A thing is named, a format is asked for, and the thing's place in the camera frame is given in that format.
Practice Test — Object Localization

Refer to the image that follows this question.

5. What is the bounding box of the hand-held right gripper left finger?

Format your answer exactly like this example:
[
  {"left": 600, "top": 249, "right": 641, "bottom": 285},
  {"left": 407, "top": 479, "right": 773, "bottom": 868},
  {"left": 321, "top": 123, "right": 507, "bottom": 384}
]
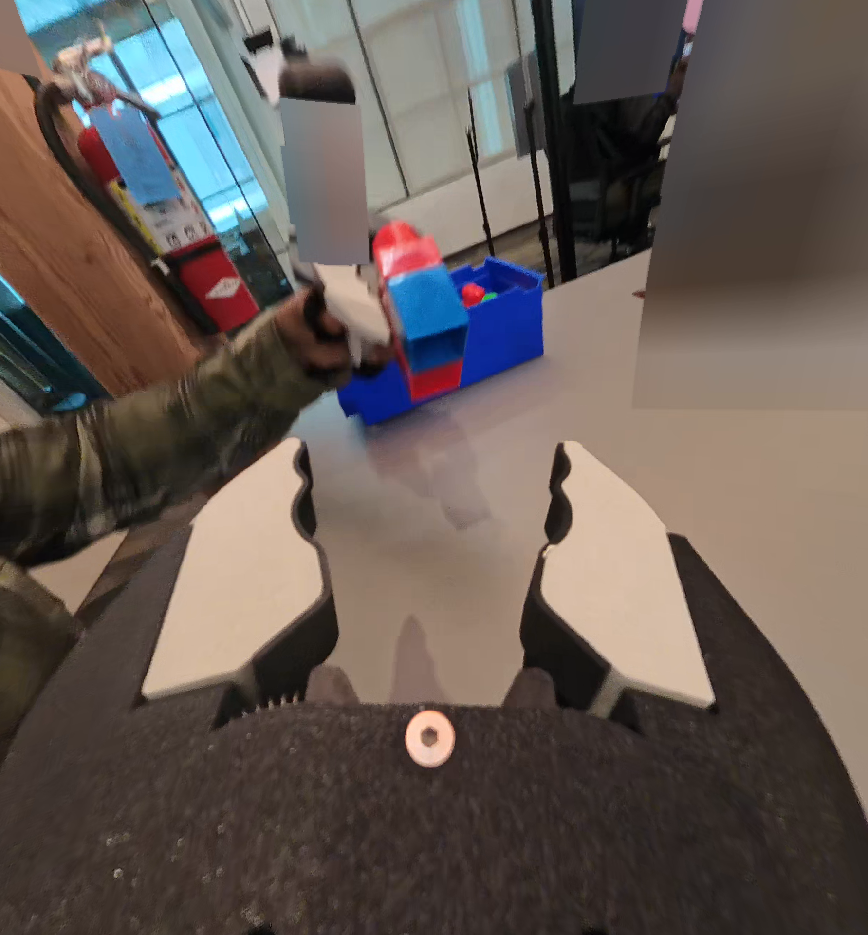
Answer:
[{"left": 142, "top": 437, "right": 340, "bottom": 708}]

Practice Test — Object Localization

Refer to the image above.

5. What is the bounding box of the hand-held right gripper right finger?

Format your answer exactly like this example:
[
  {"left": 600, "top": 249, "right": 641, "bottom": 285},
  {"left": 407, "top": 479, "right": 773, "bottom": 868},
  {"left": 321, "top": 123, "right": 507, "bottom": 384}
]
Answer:
[{"left": 519, "top": 440, "right": 717, "bottom": 720}]

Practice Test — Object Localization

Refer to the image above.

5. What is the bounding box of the red two-stud mega block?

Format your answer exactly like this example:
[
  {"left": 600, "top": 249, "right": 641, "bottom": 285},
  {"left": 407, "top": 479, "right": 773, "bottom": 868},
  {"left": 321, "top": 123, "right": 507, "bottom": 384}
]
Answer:
[{"left": 371, "top": 221, "right": 445, "bottom": 395}]

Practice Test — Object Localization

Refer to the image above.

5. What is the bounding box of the person's left forearm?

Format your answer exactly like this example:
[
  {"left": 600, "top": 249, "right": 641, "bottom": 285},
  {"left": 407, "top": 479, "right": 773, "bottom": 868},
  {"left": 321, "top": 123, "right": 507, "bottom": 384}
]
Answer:
[{"left": 0, "top": 307, "right": 332, "bottom": 565}]

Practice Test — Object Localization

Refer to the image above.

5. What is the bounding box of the blue mega block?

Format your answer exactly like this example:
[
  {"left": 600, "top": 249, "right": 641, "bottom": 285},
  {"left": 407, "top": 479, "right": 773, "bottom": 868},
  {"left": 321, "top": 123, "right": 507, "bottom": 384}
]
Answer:
[{"left": 388, "top": 264, "right": 471, "bottom": 375}]

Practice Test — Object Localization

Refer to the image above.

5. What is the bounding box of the person's plaid shirt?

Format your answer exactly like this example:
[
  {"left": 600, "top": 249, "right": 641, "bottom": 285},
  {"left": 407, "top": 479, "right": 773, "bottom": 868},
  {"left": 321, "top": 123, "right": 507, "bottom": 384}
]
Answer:
[{"left": 0, "top": 548, "right": 86, "bottom": 812}]

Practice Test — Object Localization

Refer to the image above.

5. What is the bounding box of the black light stand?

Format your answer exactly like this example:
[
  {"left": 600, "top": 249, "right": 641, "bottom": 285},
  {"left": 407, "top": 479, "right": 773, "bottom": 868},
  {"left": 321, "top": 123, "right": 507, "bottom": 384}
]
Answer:
[
  {"left": 525, "top": 95, "right": 560, "bottom": 287},
  {"left": 465, "top": 91, "right": 498, "bottom": 254}
]

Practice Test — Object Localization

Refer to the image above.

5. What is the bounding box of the person's left hand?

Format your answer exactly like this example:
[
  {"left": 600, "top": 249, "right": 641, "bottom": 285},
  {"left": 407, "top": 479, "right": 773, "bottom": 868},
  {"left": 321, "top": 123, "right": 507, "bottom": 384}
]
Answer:
[{"left": 298, "top": 291, "right": 393, "bottom": 390}]

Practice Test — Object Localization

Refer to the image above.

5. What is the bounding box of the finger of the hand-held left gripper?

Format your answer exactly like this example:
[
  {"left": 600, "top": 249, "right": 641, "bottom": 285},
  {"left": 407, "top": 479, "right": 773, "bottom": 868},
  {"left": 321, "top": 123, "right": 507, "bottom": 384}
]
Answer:
[{"left": 317, "top": 264, "right": 393, "bottom": 366}]

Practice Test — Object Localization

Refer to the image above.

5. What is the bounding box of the blue plastic bin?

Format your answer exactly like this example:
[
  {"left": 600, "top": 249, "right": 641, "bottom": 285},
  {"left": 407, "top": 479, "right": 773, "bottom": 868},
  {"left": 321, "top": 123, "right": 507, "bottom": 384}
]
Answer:
[{"left": 337, "top": 257, "right": 546, "bottom": 427}]

